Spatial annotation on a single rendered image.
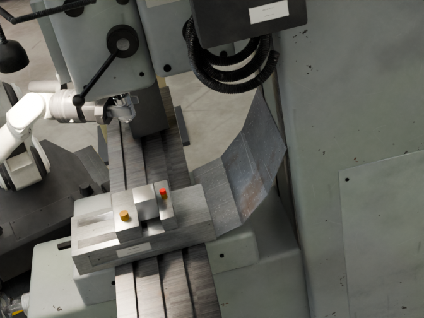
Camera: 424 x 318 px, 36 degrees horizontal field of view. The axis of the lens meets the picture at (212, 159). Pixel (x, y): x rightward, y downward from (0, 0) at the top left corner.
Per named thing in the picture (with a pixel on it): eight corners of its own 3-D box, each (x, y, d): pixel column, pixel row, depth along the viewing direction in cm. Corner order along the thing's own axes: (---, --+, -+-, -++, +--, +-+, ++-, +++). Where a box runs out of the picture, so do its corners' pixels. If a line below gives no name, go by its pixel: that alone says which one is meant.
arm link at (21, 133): (46, 106, 162) (10, 140, 165) (64, 108, 170) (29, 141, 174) (32, 87, 163) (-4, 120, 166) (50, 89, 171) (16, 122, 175)
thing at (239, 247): (84, 309, 177) (71, 279, 170) (84, 226, 205) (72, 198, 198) (261, 265, 178) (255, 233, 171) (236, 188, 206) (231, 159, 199)
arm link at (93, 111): (98, 104, 156) (54, 105, 159) (108, 136, 161) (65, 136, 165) (116, 77, 165) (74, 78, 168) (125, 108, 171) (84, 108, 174)
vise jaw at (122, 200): (118, 243, 155) (114, 231, 153) (115, 205, 167) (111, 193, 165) (143, 237, 155) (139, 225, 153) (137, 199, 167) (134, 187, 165)
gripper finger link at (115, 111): (133, 115, 161) (110, 116, 162) (130, 105, 159) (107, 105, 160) (131, 119, 159) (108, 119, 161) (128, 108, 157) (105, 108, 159)
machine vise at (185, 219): (79, 276, 159) (65, 245, 152) (78, 236, 171) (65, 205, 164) (216, 240, 160) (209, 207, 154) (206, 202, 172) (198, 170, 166)
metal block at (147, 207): (140, 221, 158) (134, 203, 155) (137, 206, 163) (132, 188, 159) (161, 216, 158) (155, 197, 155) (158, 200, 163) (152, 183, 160)
